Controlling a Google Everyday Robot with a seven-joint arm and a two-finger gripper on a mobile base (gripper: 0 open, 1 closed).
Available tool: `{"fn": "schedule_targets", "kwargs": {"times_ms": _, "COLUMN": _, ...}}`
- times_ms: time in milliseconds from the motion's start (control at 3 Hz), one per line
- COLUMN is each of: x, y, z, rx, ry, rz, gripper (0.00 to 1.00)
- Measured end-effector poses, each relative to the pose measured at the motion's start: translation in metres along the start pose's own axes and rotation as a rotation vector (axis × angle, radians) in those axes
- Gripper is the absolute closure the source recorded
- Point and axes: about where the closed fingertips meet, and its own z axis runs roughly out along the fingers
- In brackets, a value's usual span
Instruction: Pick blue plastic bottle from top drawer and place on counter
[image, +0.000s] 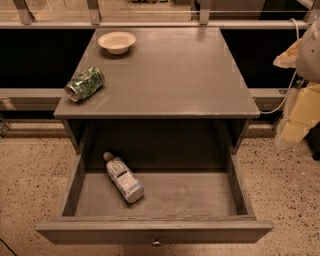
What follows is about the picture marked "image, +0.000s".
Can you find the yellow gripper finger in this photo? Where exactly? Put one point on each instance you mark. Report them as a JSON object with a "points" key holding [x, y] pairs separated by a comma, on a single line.
{"points": [[301, 114], [287, 59]]}

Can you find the clear blue plastic bottle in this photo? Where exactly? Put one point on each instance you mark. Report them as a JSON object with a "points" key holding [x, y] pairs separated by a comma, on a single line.
{"points": [[130, 187]]}

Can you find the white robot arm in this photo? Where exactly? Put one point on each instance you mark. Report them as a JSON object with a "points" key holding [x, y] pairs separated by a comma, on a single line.
{"points": [[308, 56]]}

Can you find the open grey top drawer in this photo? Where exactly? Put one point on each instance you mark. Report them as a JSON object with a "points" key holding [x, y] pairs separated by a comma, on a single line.
{"points": [[188, 202]]}

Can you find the metal drawer knob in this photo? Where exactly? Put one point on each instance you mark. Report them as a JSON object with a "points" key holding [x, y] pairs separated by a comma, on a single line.
{"points": [[156, 242]]}

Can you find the grey wooden cabinet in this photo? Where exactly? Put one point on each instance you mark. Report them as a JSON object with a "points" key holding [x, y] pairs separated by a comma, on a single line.
{"points": [[176, 94]]}

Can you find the white paper bowl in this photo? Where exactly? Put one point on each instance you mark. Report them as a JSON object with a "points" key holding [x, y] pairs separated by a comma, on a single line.
{"points": [[117, 42]]}

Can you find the crushed green soda can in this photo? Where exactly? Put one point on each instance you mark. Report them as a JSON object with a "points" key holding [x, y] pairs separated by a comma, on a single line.
{"points": [[85, 84]]}

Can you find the metal railing frame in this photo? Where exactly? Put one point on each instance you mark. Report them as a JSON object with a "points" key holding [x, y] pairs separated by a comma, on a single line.
{"points": [[225, 14]]}

